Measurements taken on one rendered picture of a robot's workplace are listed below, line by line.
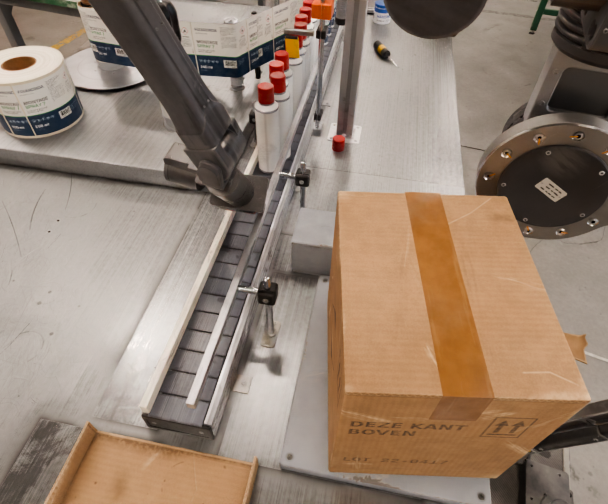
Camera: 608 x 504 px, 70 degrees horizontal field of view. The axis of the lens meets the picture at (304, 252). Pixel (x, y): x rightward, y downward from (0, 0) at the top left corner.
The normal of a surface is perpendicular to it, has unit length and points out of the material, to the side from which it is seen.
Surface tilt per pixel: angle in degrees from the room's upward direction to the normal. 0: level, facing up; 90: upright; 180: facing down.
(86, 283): 0
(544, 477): 0
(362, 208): 0
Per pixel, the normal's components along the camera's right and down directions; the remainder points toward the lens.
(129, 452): 0.02, -0.66
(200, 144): -0.29, 0.83
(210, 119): 0.88, 0.11
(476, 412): -0.03, 0.75
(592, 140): -0.33, 0.70
